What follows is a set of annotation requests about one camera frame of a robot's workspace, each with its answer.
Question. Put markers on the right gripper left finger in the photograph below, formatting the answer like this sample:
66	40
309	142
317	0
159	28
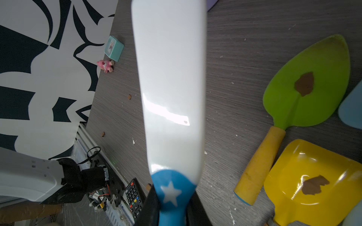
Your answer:
149	215

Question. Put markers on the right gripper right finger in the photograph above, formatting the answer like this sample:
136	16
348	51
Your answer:
195	213

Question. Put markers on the green trowel yellow handle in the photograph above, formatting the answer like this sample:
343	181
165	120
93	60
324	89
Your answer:
305	92

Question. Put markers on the white blue cleaning brush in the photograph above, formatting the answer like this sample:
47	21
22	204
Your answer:
170	44

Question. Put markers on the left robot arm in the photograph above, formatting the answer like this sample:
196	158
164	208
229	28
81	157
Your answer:
47	181

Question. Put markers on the yellow scoop trowel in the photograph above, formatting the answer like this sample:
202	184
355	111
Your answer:
312	185

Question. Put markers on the light blue pointed trowel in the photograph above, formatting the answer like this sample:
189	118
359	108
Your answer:
350	110

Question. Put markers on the purple plastic bucket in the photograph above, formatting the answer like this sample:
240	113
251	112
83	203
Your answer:
210	4

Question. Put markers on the black remote control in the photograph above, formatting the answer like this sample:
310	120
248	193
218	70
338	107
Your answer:
135	198

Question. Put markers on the pink toy figure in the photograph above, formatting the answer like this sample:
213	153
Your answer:
106	65

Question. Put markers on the small teal alarm clock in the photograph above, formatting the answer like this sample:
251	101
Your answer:
113	48

